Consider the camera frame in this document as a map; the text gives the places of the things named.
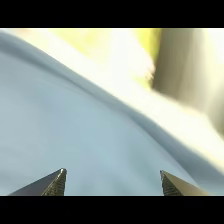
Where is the blue shirt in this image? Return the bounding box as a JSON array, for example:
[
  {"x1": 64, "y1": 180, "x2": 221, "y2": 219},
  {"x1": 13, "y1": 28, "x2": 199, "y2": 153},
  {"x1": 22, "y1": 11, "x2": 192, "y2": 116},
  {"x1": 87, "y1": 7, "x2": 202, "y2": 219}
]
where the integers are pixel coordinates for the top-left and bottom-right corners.
[{"x1": 0, "y1": 30, "x2": 224, "y2": 197}]

